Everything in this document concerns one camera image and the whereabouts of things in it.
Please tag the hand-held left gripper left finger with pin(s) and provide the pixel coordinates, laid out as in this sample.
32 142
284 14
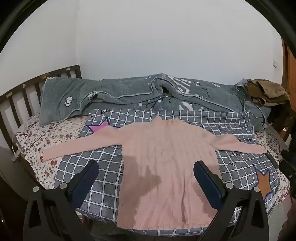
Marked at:
85 183

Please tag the white wall switch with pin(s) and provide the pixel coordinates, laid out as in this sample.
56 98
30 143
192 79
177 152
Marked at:
274 63

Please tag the brown clothes pile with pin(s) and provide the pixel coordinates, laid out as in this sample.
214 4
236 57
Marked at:
270 92

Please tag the dark wooden chair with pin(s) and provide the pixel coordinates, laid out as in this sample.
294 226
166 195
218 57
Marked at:
281 115

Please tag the black flat bar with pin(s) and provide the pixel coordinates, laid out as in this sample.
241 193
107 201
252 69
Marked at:
272 161

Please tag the grey checked blanket with stars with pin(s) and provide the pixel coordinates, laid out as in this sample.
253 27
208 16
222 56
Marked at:
111 162

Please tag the floral bed sheet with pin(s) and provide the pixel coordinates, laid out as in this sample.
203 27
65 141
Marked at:
34 139

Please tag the pink knit sweater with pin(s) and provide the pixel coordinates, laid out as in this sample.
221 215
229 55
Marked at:
166 162

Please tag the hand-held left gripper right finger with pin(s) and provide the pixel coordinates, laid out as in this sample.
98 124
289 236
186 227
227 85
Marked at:
209 183

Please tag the wooden door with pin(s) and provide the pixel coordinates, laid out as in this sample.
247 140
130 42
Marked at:
290 69

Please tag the dark wooden headboard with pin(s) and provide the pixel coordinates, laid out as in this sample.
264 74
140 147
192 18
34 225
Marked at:
76 69

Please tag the grey fleece blanket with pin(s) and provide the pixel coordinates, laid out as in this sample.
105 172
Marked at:
115 90

